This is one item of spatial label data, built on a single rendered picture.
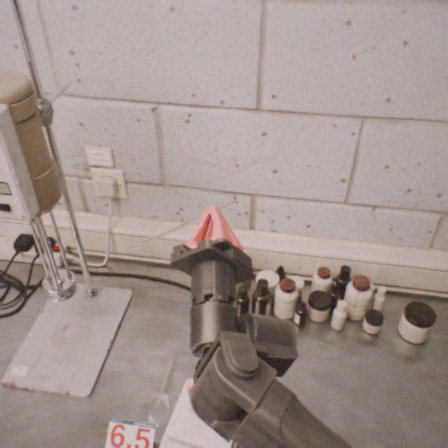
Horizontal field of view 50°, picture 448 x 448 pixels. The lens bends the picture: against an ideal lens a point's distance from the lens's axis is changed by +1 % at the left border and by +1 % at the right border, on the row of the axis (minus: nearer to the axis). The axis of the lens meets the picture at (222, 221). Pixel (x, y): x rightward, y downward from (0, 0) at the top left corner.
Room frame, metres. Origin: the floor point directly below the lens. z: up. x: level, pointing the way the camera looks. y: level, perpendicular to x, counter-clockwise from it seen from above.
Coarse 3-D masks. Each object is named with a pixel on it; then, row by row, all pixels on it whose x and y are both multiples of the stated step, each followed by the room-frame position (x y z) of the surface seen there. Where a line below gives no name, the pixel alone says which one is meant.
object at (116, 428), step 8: (112, 424) 0.46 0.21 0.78; (120, 424) 0.46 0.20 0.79; (112, 432) 0.45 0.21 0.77; (120, 432) 0.45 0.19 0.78; (128, 432) 0.45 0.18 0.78; (136, 432) 0.45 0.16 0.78; (144, 432) 0.45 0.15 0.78; (152, 432) 0.45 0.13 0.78; (112, 440) 0.44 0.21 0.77; (120, 440) 0.44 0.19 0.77; (128, 440) 0.44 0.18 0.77; (136, 440) 0.44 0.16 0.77; (144, 440) 0.44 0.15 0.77
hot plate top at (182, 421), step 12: (180, 396) 0.49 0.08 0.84; (180, 408) 0.46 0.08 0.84; (180, 420) 0.44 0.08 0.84; (192, 420) 0.44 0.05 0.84; (168, 432) 0.42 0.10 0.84; (180, 432) 0.42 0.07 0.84; (192, 432) 0.42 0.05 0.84; (204, 432) 0.42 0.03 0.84; (192, 444) 0.40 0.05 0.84; (204, 444) 0.40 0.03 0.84; (216, 444) 0.40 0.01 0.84; (228, 444) 0.40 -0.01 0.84
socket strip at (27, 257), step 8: (0, 240) 0.98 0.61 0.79; (8, 240) 0.98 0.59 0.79; (0, 248) 0.95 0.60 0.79; (8, 248) 0.95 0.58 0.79; (32, 248) 0.95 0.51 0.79; (56, 248) 0.95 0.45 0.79; (64, 248) 0.96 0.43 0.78; (0, 256) 0.95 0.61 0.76; (8, 256) 0.94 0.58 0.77; (16, 256) 0.94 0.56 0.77; (24, 256) 0.94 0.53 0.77; (32, 256) 0.93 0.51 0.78; (56, 256) 0.92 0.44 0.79; (48, 264) 0.92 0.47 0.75; (56, 264) 0.92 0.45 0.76
